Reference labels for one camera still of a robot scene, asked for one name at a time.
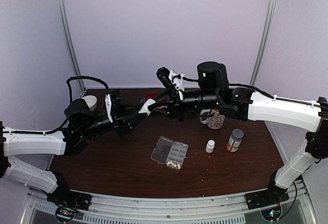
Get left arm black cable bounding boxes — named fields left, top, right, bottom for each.
left=10, top=75, right=113, bottom=135

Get small white pill bottle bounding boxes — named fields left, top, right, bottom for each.
left=206, top=139, right=215, bottom=153

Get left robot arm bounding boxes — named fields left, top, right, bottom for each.
left=1, top=98, right=155, bottom=206

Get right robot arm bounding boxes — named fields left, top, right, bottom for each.
left=149, top=62, right=327, bottom=205

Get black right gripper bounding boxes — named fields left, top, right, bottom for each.
left=148, top=88, right=220, bottom=123

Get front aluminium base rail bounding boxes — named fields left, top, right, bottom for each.
left=20, top=180, right=320, bottom=224

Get plain white ceramic bowl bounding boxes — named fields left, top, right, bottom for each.
left=82, top=95, right=97, bottom=111

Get red floral plate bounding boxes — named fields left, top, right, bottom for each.
left=140, top=93, right=158, bottom=104

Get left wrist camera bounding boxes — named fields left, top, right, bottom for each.
left=105, top=89, right=121, bottom=123

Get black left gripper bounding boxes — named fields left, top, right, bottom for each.
left=80, top=100, right=148, bottom=138

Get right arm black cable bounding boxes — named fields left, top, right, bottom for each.
left=184, top=76, right=328, bottom=217

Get white pills in organizer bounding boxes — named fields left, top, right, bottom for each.
left=167, top=161, right=181, bottom=169

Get floral mug yellow inside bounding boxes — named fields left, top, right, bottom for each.
left=199, top=109, right=225, bottom=130

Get right aluminium frame post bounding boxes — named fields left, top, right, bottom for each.
left=250, top=0, right=277, bottom=86

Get amber bottle grey cap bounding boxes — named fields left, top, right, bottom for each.
left=227, top=129, right=244, bottom=153

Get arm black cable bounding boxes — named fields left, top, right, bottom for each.
left=184, top=76, right=328, bottom=217
left=10, top=75, right=113, bottom=135

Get clear plastic pill organizer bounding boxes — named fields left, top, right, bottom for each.
left=151, top=136, right=189, bottom=170

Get aluminium frame post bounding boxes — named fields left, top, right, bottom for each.
left=53, top=0, right=85, bottom=91
left=250, top=0, right=277, bottom=86

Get left aluminium frame post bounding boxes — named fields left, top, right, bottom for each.
left=53, top=0, right=85, bottom=91

